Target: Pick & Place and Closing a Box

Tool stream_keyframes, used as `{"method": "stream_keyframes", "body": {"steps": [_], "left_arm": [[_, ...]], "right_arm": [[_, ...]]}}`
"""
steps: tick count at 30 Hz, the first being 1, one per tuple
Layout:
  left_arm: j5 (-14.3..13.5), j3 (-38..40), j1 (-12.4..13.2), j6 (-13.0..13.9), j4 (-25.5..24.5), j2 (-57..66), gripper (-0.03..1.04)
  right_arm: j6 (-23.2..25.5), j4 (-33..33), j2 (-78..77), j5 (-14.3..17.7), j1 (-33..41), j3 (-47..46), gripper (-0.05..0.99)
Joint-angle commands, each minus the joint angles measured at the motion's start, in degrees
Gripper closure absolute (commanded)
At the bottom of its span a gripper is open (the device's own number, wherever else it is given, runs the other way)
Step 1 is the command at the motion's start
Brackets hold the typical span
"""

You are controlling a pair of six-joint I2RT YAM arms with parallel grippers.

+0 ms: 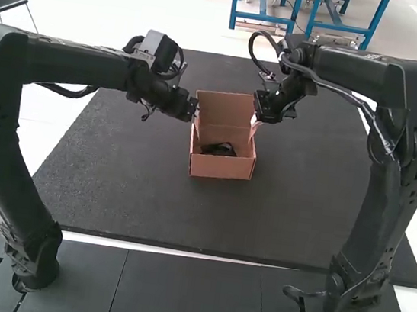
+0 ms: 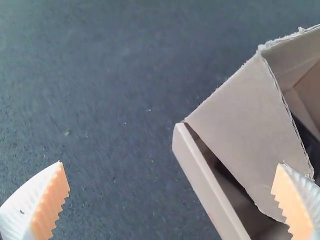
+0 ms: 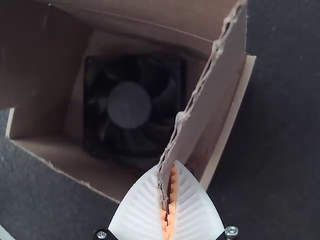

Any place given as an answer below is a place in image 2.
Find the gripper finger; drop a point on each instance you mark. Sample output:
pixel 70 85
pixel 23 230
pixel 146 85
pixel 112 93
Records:
pixel 27 212
pixel 300 200

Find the black mat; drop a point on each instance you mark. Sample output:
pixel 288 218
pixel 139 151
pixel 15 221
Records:
pixel 100 87

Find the cardboard box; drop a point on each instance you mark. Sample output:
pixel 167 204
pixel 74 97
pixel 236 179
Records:
pixel 245 130

